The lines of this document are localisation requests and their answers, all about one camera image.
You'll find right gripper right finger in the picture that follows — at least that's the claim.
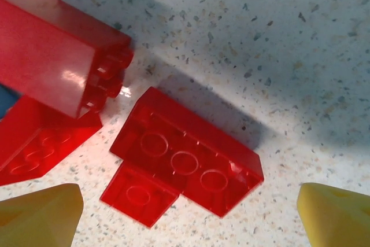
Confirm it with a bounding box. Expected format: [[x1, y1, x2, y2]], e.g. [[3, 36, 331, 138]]
[[297, 182, 370, 247]]

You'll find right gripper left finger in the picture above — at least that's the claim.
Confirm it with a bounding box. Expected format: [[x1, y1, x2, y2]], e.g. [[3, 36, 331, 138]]
[[0, 183, 84, 247]]

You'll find blue lego brick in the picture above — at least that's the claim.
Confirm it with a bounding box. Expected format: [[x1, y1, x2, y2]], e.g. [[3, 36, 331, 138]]
[[0, 83, 24, 121]]

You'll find long red lego brick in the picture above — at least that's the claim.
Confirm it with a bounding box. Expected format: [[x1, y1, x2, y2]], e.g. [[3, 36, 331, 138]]
[[109, 86, 265, 219]]

